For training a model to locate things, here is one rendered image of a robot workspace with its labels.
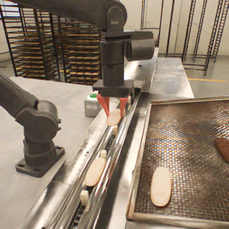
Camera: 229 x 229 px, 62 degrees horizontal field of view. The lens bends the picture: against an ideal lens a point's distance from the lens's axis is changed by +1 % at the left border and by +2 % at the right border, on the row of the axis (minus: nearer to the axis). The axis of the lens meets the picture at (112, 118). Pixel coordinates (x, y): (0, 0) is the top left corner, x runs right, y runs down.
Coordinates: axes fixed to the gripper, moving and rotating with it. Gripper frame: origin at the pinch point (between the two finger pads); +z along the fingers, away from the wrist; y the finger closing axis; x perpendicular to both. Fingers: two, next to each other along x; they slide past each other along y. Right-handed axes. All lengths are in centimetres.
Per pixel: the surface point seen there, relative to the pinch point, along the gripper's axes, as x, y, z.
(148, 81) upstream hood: -43.9, -7.0, 3.7
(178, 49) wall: -696, -77, 90
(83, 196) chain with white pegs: 22.9, 1.9, 7.3
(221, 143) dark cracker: 6.9, -26.4, 2.3
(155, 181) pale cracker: 19.4, -12.1, 4.1
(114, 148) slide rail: 3.7, -0.2, 9.4
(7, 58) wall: -465, 435, 75
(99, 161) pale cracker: 11.3, 1.9, 8.2
